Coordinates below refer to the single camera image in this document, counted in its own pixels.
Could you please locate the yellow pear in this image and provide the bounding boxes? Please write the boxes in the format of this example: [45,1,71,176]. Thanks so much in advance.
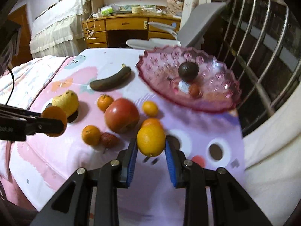
[52,90,79,117]

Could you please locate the small yellow orange front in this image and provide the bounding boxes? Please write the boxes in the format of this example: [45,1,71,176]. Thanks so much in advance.
[137,125,166,157]

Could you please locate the small yellow orange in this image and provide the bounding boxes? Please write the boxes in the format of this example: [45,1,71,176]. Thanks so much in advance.
[137,125,166,157]
[142,101,159,117]

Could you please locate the red apple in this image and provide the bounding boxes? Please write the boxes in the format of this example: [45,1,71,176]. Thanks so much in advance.
[104,98,140,134]

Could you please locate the large wrinkled orange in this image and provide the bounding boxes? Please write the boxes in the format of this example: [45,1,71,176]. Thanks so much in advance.
[141,118,164,129]

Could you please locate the small yellow orange back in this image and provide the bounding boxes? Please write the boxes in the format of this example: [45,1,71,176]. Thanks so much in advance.
[142,101,159,117]

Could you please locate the mandarin with stem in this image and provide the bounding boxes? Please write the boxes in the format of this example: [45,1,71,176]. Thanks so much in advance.
[97,94,114,112]

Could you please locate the wrinkled red fruit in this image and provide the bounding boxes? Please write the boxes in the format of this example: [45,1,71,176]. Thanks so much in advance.
[188,83,202,98]

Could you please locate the blackened banana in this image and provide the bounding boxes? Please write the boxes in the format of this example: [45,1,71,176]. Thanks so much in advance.
[89,64,132,91]

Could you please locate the dark avocado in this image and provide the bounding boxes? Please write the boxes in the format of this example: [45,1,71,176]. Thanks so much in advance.
[178,62,199,82]

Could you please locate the red lychee centre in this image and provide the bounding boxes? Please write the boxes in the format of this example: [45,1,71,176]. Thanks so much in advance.
[101,132,119,148]

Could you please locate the pastel patterned blanket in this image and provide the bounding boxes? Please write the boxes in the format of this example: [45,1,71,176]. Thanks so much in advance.
[0,56,67,110]

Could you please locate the cartoon printed tablecloth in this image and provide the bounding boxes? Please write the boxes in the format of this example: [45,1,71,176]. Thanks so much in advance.
[1,47,244,225]

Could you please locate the white floral curtain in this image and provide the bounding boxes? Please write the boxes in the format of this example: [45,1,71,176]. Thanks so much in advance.
[243,86,301,225]

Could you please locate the pink glass fruit bowl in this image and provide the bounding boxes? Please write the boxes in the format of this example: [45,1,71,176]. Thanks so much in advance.
[136,46,242,113]

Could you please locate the lace covered piano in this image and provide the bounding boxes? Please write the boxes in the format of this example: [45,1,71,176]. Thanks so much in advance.
[29,0,92,58]

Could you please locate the wooden desk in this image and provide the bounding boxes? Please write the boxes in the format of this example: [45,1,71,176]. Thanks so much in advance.
[82,13,181,48]

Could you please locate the grey office chair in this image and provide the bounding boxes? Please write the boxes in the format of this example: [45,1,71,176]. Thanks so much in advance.
[126,0,230,50]

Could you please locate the metal window bars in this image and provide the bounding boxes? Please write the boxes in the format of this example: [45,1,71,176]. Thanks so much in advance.
[202,0,300,135]

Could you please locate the doll on desk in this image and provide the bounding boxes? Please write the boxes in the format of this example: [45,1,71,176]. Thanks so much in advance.
[167,0,184,13]

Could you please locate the black cable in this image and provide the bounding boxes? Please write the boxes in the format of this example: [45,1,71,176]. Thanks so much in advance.
[4,65,15,106]

